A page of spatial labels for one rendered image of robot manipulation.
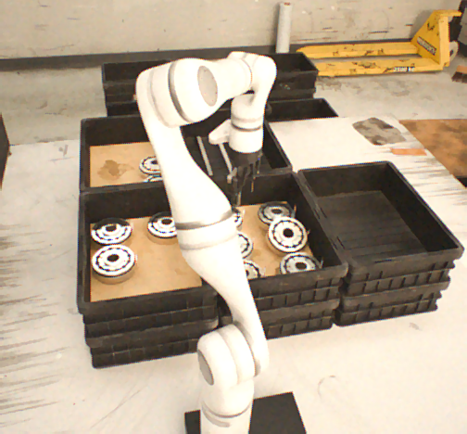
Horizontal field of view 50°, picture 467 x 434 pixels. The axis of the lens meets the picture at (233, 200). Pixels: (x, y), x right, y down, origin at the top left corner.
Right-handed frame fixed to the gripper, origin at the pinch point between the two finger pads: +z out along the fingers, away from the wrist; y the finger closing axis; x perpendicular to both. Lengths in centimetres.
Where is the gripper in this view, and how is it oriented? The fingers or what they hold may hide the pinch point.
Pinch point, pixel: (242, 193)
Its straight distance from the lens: 120.3
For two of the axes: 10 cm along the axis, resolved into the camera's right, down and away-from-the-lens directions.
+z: -0.4, 7.8, 6.2
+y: 5.0, -5.2, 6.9
